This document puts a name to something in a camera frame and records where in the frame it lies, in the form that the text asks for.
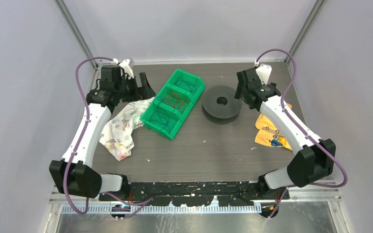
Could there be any dark blue wire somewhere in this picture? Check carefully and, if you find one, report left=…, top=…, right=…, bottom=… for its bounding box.
left=149, top=96, right=171, bottom=133

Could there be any black cable spool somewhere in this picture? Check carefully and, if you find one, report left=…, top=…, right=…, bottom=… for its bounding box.
left=202, top=85, right=243, bottom=125

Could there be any purple wire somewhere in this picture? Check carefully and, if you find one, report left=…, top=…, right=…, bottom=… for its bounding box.
left=174, top=77, right=197, bottom=94

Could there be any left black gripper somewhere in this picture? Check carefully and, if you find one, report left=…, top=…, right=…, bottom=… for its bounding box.
left=116, top=72, right=155, bottom=103

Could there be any orange wire bundle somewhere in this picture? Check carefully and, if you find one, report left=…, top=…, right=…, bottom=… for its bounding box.
left=161, top=91, right=190, bottom=114

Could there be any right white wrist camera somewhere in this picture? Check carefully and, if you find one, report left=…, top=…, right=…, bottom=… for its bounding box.
left=254, top=61, right=272, bottom=85

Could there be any green three-compartment bin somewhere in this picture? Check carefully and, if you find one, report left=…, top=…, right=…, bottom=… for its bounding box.
left=140, top=69, right=206, bottom=140

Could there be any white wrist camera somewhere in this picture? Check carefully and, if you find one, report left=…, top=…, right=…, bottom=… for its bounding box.
left=110, top=58, right=135, bottom=79
left=254, top=61, right=272, bottom=85

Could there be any white patterned cloth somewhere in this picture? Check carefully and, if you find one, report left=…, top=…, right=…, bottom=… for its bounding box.
left=99, top=98, right=154, bottom=161

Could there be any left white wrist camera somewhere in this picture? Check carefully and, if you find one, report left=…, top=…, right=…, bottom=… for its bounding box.
left=110, top=58, right=135, bottom=79

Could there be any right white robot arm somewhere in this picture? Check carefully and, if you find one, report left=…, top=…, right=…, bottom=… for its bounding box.
left=235, top=67, right=336, bottom=199

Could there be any yellow printed cloth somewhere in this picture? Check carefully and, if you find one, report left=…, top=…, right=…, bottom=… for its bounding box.
left=254, top=114, right=292, bottom=150

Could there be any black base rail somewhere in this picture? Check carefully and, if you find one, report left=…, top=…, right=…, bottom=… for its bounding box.
left=99, top=181, right=289, bottom=207

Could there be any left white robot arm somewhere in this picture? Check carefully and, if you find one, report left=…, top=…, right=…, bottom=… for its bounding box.
left=49, top=65, right=156, bottom=201

